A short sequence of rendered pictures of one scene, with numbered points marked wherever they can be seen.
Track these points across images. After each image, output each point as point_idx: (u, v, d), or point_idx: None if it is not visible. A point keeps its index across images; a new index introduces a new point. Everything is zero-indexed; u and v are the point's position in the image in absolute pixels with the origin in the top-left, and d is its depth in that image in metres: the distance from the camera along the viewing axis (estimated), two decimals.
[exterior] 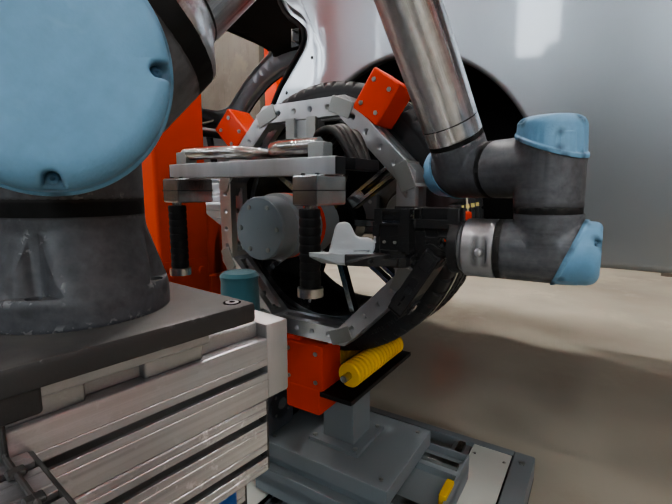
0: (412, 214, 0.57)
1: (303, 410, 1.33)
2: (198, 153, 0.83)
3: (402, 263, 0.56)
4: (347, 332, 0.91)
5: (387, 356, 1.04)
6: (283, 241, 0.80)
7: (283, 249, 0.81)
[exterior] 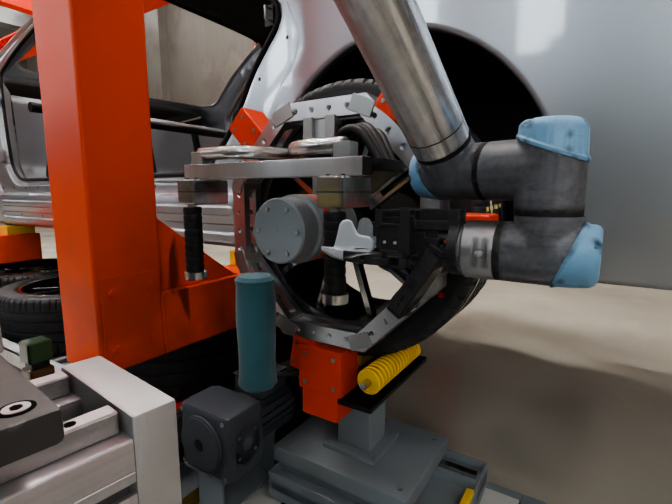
0: (413, 215, 0.57)
1: (315, 416, 1.30)
2: (215, 153, 0.80)
3: (402, 263, 0.56)
4: (367, 338, 0.88)
5: (405, 362, 1.01)
6: (303, 244, 0.77)
7: (303, 252, 0.79)
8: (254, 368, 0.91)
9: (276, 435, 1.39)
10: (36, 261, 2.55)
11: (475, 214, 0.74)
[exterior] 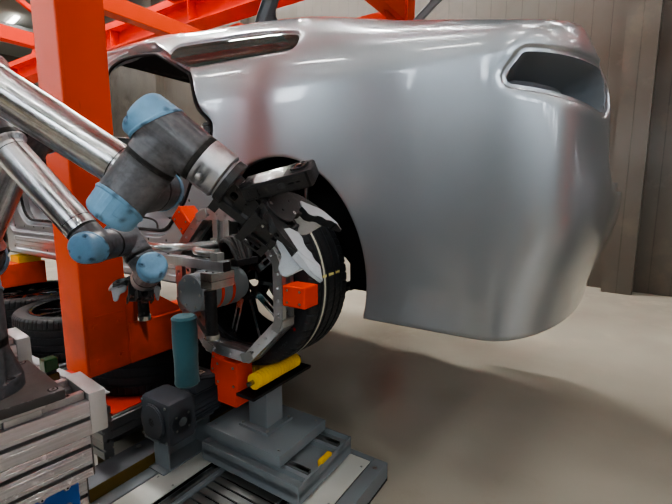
0: None
1: (240, 405, 1.86)
2: (153, 248, 1.36)
3: (264, 209, 0.60)
4: (250, 355, 1.44)
5: (284, 369, 1.57)
6: (203, 302, 1.33)
7: (204, 306, 1.35)
8: (183, 373, 1.47)
9: None
10: (41, 283, 3.11)
11: (299, 286, 1.30)
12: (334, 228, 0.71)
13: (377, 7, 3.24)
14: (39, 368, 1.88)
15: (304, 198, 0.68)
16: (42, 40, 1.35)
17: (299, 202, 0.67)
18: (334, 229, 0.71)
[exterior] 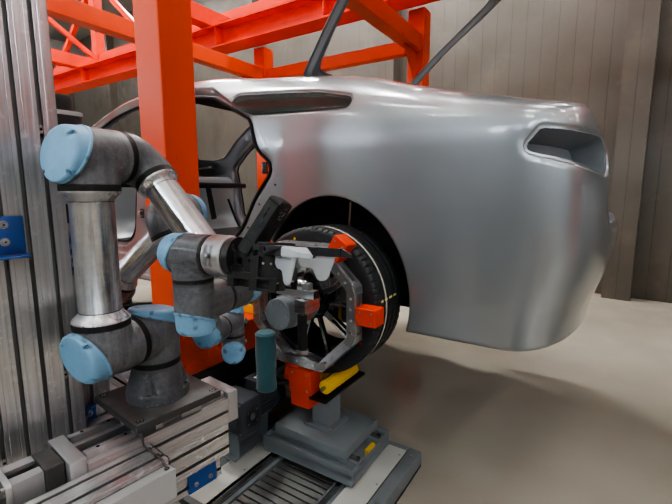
0: (260, 283, 0.70)
1: (300, 407, 2.14)
2: None
3: (256, 245, 0.68)
4: (323, 365, 1.72)
5: (347, 376, 1.85)
6: (289, 322, 1.61)
7: (289, 325, 1.62)
8: (265, 380, 1.75)
9: (269, 416, 2.27)
10: None
11: (370, 309, 1.58)
12: (342, 254, 0.72)
13: (397, 41, 3.55)
14: None
15: (305, 246, 0.75)
16: (147, 106, 1.67)
17: (298, 246, 0.73)
18: (343, 255, 0.72)
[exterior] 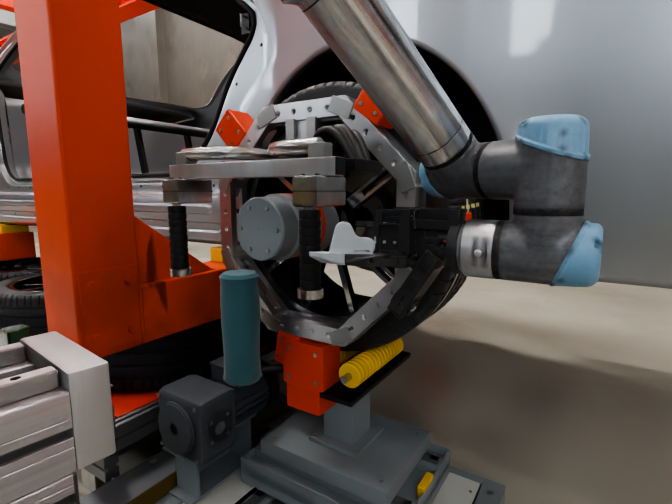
0: (412, 214, 0.57)
1: (303, 411, 1.33)
2: (198, 154, 0.83)
3: (402, 263, 0.56)
4: (347, 333, 0.91)
5: (387, 357, 1.04)
6: (283, 241, 0.80)
7: (283, 249, 0.81)
8: (239, 362, 0.94)
9: (254, 424, 1.46)
10: (29, 259, 2.61)
11: None
12: None
13: None
14: None
15: None
16: None
17: None
18: None
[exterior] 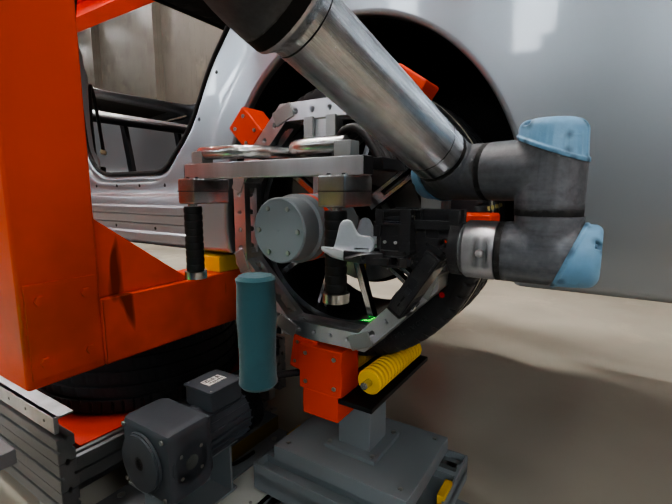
0: (413, 215, 0.57)
1: (316, 415, 1.30)
2: (215, 153, 0.80)
3: (402, 263, 0.56)
4: (368, 338, 0.88)
5: (406, 361, 1.01)
6: (304, 243, 0.77)
7: (303, 252, 0.78)
8: (255, 367, 0.91)
9: (238, 448, 1.32)
10: None
11: (476, 213, 0.74)
12: None
13: None
14: None
15: None
16: None
17: None
18: None
